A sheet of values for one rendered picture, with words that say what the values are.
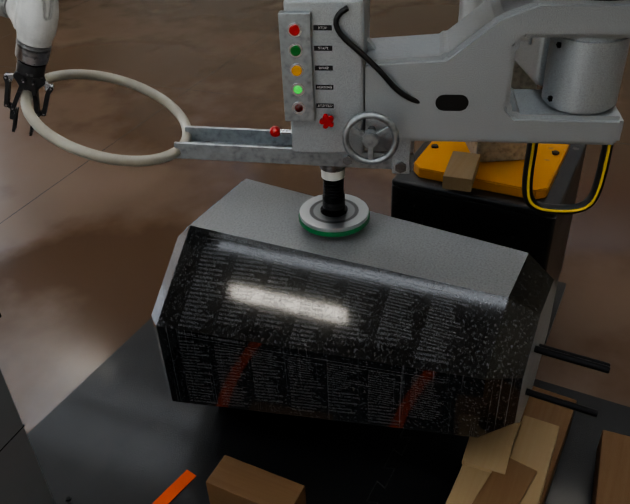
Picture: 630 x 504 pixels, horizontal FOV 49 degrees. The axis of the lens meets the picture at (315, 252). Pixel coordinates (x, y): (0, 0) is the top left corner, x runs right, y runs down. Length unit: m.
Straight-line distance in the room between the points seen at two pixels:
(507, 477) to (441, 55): 1.23
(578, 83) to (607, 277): 1.75
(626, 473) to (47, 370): 2.21
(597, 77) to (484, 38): 0.30
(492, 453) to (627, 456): 0.49
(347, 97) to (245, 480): 1.25
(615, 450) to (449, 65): 1.40
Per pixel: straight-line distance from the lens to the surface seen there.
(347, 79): 1.84
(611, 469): 2.52
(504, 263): 2.05
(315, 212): 2.14
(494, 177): 2.57
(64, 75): 2.32
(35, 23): 2.04
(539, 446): 2.35
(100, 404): 2.87
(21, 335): 3.34
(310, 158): 2.00
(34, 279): 3.67
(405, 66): 1.83
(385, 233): 2.14
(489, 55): 1.83
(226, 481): 2.36
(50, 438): 2.82
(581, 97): 1.91
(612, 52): 1.89
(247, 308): 2.10
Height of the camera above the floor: 1.99
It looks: 35 degrees down
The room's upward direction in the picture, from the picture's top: 3 degrees counter-clockwise
